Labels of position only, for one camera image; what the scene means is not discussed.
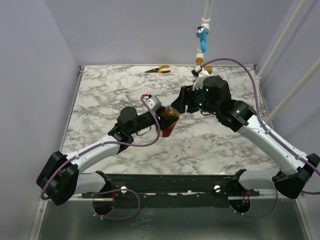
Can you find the yellow handled pliers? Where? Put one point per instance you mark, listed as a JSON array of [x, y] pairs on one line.
[[163, 69]]

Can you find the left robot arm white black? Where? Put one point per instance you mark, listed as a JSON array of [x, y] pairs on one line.
[[63, 174]]

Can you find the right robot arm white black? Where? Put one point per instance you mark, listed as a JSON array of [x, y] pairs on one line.
[[295, 167]]

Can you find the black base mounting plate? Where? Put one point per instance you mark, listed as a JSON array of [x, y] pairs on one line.
[[168, 191]]

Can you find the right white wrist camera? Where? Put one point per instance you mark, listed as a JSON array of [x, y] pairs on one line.
[[200, 74]]

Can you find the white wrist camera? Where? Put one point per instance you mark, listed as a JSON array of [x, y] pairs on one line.
[[200, 74], [153, 103]]

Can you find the blue plastic faucet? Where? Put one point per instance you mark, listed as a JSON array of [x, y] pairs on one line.
[[201, 33]]

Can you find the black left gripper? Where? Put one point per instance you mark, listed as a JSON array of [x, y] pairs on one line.
[[165, 121]]

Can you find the orange brass faucet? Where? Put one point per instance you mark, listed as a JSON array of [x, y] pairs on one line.
[[200, 62]]

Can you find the clear empty plastic bottle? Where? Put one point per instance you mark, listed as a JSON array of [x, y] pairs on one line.
[[90, 125]]

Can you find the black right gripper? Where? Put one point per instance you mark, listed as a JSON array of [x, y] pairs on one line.
[[187, 99]]

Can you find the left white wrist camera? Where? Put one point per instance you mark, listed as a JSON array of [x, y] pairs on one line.
[[153, 103]]

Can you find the aluminium rail frame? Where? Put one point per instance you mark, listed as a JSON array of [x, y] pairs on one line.
[[199, 145]]

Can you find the white PVC pipe frame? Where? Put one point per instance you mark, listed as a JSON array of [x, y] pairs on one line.
[[283, 41]]

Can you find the gold label drink bottle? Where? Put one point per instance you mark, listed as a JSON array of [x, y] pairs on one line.
[[170, 118]]

